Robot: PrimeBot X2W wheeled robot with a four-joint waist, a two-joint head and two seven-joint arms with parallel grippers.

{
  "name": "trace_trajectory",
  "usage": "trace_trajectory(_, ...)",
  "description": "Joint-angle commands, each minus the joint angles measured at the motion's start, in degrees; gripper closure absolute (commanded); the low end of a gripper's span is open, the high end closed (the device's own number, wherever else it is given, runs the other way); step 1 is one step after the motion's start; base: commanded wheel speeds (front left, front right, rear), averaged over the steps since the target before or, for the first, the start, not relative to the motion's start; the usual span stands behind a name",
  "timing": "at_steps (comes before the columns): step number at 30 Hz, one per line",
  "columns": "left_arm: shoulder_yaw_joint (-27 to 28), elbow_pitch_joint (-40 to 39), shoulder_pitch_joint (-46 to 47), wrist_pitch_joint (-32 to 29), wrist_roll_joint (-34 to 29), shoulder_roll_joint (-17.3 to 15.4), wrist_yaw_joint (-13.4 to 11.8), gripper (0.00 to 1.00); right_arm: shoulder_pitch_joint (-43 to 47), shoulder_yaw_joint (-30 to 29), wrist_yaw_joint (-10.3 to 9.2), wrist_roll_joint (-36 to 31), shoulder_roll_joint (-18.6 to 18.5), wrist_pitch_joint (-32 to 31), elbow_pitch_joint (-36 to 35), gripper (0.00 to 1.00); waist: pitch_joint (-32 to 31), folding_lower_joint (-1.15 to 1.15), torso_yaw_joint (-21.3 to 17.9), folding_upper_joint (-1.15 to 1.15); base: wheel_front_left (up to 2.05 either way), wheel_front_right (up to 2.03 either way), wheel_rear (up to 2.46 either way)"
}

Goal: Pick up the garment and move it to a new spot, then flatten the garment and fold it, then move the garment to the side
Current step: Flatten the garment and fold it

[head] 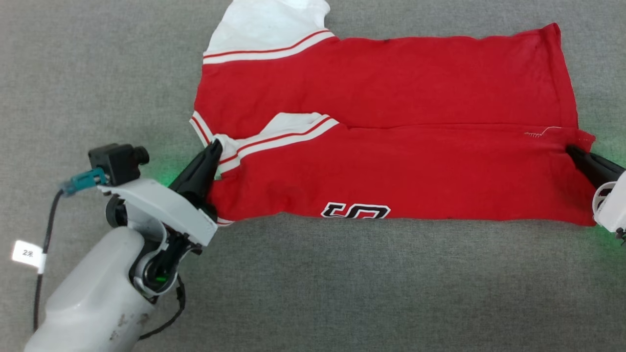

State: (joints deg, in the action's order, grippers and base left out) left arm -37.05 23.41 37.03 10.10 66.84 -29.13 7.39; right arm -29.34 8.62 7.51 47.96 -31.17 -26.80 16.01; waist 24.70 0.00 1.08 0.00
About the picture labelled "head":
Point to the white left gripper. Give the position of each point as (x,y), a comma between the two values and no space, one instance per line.
(161,210)

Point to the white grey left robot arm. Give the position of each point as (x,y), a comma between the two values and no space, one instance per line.
(88,303)

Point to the red basketball jersey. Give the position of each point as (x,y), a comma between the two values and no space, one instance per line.
(391,146)

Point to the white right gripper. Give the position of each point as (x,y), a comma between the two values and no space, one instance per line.
(614,205)

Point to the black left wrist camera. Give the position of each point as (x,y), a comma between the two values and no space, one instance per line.
(117,161)

